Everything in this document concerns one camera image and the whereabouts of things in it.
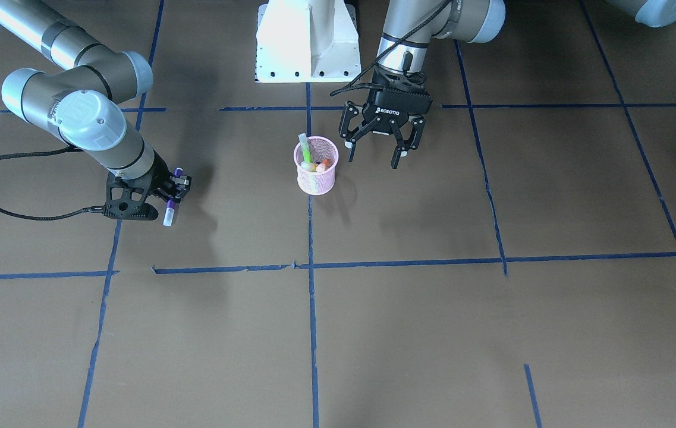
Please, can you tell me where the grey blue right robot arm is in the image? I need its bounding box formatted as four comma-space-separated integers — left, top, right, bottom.
0, 1, 191, 203

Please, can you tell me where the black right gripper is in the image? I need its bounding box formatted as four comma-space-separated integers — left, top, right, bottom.
136, 152, 193, 207

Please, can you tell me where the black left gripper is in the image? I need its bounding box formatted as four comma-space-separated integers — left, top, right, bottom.
338, 70, 433, 170

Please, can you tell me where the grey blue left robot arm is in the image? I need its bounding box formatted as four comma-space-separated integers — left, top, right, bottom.
339, 1, 506, 168

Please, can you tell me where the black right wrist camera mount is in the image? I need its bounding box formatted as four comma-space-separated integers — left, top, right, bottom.
102, 172, 159, 221

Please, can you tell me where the green highlighter pen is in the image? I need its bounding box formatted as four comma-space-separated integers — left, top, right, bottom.
298, 133, 313, 163

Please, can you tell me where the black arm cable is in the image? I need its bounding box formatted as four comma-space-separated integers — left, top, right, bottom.
330, 0, 454, 99
0, 147, 106, 222

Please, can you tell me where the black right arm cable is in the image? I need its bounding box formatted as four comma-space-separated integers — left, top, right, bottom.
0, 147, 106, 222

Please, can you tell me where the pink mesh pen holder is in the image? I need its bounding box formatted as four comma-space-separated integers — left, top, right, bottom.
293, 136, 339, 196

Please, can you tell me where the purple marker pen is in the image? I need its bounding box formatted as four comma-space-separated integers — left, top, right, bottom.
163, 168, 184, 227

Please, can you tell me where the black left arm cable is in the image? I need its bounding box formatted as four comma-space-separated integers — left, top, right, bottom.
330, 0, 454, 99

